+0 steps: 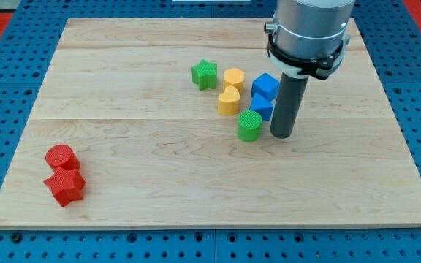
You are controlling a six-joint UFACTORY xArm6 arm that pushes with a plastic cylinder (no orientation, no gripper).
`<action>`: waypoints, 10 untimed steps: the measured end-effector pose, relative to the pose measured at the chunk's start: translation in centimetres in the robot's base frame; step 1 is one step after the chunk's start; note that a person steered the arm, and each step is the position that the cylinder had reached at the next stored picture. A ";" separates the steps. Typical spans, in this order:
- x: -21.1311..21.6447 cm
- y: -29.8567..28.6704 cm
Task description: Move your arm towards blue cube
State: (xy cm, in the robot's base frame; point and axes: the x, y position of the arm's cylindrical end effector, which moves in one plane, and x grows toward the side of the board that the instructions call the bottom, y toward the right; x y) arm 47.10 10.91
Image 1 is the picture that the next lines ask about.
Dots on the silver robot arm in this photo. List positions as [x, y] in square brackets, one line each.
[307, 37]

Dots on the blue cube block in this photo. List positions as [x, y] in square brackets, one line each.
[266, 86]

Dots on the yellow heart block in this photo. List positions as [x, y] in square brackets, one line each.
[229, 101]

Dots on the green cylinder block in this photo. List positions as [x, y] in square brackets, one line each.
[249, 125]

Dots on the blue triangular block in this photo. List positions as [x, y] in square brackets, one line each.
[262, 106]

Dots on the green star block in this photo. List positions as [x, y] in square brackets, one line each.
[204, 74]

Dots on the yellow hexagon block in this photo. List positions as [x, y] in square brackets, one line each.
[234, 77]

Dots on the light wooden board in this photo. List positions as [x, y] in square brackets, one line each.
[156, 154]

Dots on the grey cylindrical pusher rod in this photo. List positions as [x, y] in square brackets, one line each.
[288, 101]

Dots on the red cylinder block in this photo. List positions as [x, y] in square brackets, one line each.
[62, 156]

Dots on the red star block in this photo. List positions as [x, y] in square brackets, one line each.
[66, 185]

